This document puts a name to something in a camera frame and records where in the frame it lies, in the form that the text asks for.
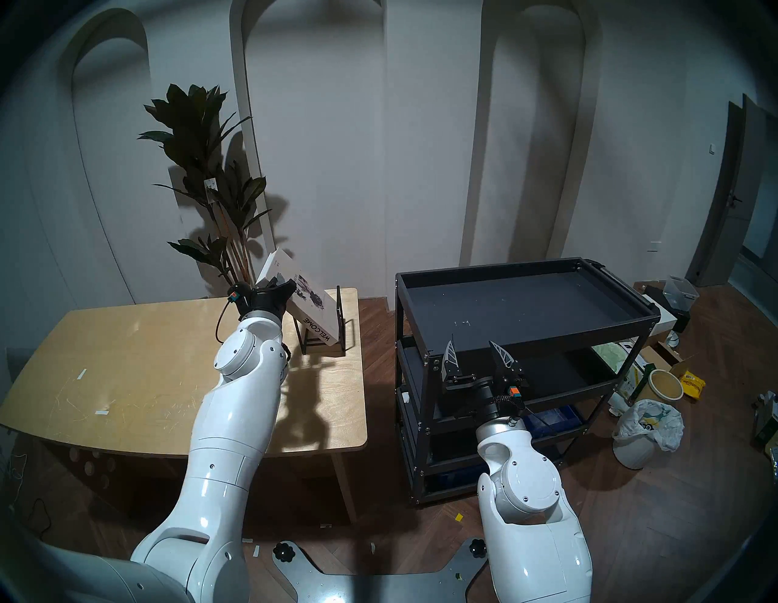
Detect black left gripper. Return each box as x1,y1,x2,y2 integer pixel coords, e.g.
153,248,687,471
228,277,298,320

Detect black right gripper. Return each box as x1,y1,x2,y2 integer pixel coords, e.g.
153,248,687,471
442,340,530,422

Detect white hardcover book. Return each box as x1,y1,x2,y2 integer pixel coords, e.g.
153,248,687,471
256,248,342,348

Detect black three-tier utility cart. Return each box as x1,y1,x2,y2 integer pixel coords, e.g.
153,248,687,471
395,258,662,491

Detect blue storage box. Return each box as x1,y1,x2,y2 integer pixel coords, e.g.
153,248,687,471
526,405,584,438

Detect white green printed bag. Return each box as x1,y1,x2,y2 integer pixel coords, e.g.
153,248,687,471
593,342,649,402

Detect wooden table leg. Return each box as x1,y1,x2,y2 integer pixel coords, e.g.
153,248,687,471
331,451,360,525

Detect white bin with plastic bag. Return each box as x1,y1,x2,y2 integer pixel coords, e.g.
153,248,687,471
611,399,685,470

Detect round beige tub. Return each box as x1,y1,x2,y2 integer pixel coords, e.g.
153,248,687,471
649,369,684,402

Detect tall green potted plant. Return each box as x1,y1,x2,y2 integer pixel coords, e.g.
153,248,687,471
137,84,273,297

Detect brown cardboard box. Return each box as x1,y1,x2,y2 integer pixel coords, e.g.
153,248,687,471
638,342,695,377

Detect white box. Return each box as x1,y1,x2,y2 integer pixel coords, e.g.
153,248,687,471
645,295,678,333

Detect clear plastic storage box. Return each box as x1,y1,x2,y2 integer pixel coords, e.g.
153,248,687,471
663,275,700,312

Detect dark grey door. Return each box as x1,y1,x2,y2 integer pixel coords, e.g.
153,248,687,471
687,94,778,288

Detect black wire book stand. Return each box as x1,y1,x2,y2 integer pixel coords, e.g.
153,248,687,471
295,284,351,357

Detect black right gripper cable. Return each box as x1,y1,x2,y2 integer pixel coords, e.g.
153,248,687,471
520,404,554,436

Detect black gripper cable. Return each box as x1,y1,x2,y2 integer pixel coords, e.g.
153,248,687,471
215,298,239,346
520,404,554,436

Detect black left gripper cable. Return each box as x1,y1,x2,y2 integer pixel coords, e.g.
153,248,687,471
215,298,239,346

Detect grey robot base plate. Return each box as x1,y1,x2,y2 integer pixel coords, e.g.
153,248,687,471
272,538,488,603

